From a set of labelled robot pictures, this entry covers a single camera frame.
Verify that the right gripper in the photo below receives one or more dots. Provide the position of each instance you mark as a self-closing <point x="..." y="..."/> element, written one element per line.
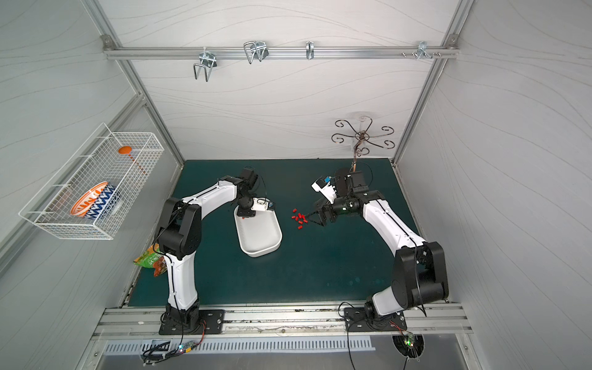
<point x="323" y="210"/>

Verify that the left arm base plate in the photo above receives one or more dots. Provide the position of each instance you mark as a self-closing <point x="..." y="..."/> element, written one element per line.
<point x="208" y="321"/>

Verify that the metal hook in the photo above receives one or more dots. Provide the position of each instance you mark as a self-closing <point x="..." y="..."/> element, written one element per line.
<point x="256" y="50"/>
<point x="421" y="53"/>
<point x="309" y="50"/>
<point x="207" y="61"/>

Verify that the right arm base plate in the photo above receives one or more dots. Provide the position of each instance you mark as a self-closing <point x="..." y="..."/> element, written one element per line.
<point x="356" y="320"/>

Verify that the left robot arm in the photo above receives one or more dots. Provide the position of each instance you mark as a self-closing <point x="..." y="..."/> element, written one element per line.
<point x="179" y="233"/>

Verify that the aluminium cross rail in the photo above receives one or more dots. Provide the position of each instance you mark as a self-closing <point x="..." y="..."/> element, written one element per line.
<point x="275" y="53"/>

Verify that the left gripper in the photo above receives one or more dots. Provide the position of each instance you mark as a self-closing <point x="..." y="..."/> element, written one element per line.
<point x="247" y="211"/>

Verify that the orange white patterned bowl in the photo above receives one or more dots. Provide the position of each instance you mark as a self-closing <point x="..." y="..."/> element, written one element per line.
<point x="84" y="203"/>

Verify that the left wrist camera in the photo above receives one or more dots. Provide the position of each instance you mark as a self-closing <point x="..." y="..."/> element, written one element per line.
<point x="261" y="204"/>

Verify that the blue white patterned bowl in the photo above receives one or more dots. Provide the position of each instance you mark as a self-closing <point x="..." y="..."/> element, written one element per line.
<point x="108" y="199"/>

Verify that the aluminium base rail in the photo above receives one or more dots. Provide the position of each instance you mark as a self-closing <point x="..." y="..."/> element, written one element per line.
<point x="279" y="320"/>

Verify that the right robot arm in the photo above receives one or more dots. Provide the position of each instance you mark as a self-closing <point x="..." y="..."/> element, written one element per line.
<point x="420" y="275"/>

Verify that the copper wire jewelry stand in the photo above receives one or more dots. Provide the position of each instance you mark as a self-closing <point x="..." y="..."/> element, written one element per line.
<point x="362" y="138"/>

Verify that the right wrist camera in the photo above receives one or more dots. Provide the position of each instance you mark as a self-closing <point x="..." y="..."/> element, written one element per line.
<point x="326" y="187"/>

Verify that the white plastic storage box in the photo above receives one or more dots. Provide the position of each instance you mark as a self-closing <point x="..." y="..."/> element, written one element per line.
<point x="258" y="235"/>

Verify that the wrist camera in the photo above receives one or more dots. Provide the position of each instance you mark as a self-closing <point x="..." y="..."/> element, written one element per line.
<point x="261" y="204"/>
<point x="326" y="187"/>

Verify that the white wire basket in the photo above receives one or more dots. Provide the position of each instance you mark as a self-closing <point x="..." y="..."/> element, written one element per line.
<point x="95" y="161"/>

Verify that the green snack packet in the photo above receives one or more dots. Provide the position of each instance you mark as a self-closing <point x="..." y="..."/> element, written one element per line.
<point x="152" y="258"/>

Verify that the green table mat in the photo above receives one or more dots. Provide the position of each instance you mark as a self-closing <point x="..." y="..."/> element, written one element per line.
<point x="342" y="262"/>

